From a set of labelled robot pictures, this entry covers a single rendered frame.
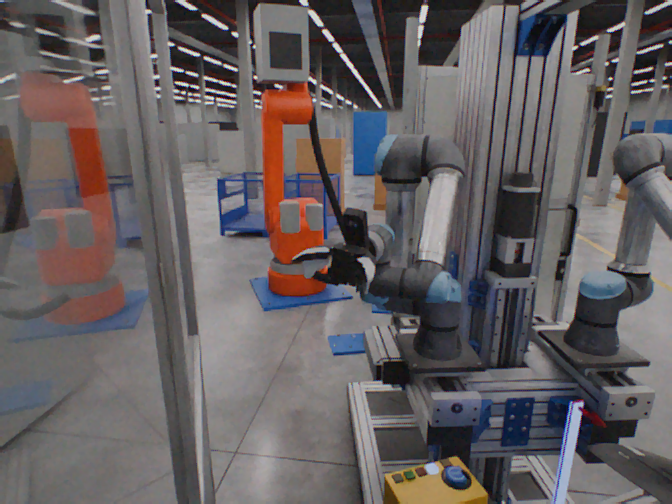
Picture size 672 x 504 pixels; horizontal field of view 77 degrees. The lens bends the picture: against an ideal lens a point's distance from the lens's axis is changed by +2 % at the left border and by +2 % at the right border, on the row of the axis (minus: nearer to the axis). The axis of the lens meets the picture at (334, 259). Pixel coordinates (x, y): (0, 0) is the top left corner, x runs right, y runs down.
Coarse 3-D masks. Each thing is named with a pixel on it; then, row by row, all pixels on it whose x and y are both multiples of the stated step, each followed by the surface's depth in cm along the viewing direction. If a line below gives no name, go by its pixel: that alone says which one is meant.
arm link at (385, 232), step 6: (372, 228) 98; (378, 228) 99; (384, 228) 101; (390, 228) 104; (378, 234) 96; (384, 234) 98; (390, 234) 102; (384, 240) 97; (390, 240) 101; (384, 246) 97; (390, 246) 101; (384, 252) 99; (384, 258) 100
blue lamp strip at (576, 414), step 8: (576, 408) 81; (576, 416) 82; (576, 424) 83; (568, 432) 83; (576, 432) 83; (568, 440) 83; (568, 448) 84; (568, 456) 85; (568, 464) 85; (568, 472) 86; (560, 480) 86; (560, 488) 87; (560, 496) 87
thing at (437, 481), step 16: (384, 480) 79; (416, 480) 78; (432, 480) 78; (384, 496) 80; (400, 496) 75; (416, 496) 75; (432, 496) 75; (448, 496) 75; (464, 496) 75; (480, 496) 75
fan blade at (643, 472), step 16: (592, 448) 70; (608, 448) 71; (624, 448) 73; (608, 464) 66; (624, 464) 67; (640, 464) 68; (656, 464) 69; (640, 480) 64; (656, 480) 64; (656, 496) 61
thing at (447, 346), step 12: (420, 324) 130; (420, 336) 128; (432, 336) 125; (444, 336) 124; (456, 336) 127; (420, 348) 128; (432, 348) 125; (444, 348) 124; (456, 348) 127; (444, 360) 125
